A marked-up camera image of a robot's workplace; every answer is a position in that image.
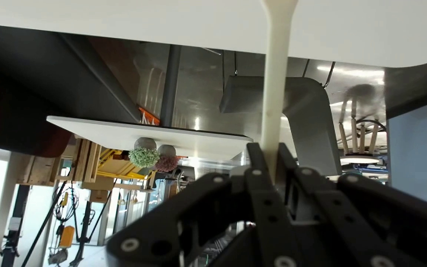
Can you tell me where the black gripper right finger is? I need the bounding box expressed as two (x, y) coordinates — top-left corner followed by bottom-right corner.
(275, 143), (427, 267)

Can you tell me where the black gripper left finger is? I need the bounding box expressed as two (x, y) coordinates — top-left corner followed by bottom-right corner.
(105, 143), (296, 267)

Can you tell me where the cream white spatula handle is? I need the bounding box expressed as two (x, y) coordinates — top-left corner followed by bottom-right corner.
(259, 0), (300, 174)

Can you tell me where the small pink potted plant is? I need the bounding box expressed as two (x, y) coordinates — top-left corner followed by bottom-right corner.
(155, 144), (188, 175)

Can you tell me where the small green potted plant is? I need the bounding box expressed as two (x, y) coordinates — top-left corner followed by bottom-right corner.
(127, 137), (161, 175)

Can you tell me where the blue trash recycling bin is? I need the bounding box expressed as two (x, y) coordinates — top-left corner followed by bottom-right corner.
(385, 88), (427, 210)

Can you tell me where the wooden stool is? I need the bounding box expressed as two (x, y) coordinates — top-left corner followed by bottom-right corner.
(337, 84), (391, 161)

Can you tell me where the white background table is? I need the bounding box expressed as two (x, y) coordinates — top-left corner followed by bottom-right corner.
(44, 115), (253, 152)

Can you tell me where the dark grey chair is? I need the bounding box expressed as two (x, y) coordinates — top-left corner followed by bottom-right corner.
(219, 75), (343, 178)

